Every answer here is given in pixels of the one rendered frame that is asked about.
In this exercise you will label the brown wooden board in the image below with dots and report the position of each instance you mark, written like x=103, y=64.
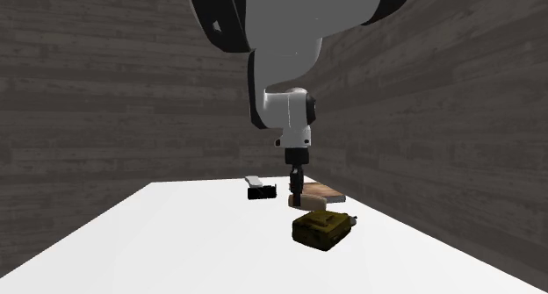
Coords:
x=327, y=191

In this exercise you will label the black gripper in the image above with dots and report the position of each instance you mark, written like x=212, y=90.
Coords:
x=296, y=156

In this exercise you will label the olive green toy tank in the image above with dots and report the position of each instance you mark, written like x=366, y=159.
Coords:
x=321, y=230

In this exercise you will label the tan oval block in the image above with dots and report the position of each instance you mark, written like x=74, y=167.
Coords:
x=312, y=202

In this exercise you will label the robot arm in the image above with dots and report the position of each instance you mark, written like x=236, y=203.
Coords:
x=282, y=36

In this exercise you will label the black box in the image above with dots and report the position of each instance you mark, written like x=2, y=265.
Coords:
x=261, y=192

